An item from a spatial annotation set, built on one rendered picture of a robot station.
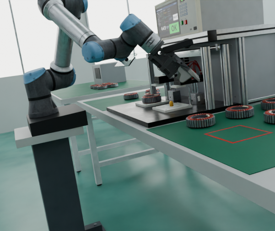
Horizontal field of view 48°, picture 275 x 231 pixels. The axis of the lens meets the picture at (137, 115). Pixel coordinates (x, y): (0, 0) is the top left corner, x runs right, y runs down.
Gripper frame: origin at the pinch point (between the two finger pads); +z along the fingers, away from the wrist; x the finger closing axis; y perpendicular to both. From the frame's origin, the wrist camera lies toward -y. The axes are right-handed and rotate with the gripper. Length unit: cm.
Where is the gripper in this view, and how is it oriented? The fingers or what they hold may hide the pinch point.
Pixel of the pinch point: (198, 78)
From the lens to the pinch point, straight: 121.5
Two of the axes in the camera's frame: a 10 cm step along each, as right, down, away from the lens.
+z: 7.5, 6.5, 1.1
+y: -6.6, 7.3, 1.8
